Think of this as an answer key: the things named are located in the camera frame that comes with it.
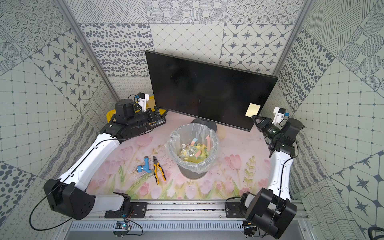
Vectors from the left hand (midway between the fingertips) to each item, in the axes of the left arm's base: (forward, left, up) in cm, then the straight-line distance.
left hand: (161, 107), depth 73 cm
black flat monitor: (+28, -33, -14) cm, 45 cm away
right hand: (-3, -45, -4) cm, 46 cm away
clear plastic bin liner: (-8, -16, -24) cm, 31 cm away
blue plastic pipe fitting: (-17, +13, -33) cm, 39 cm away
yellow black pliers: (-16, +6, -33) cm, 37 cm away
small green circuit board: (-46, +17, -34) cm, 60 cm away
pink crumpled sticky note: (-13, -24, -12) cm, 30 cm away
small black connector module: (-46, -44, -38) cm, 74 cm away
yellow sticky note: (0, -46, -1) cm, 46 cm away
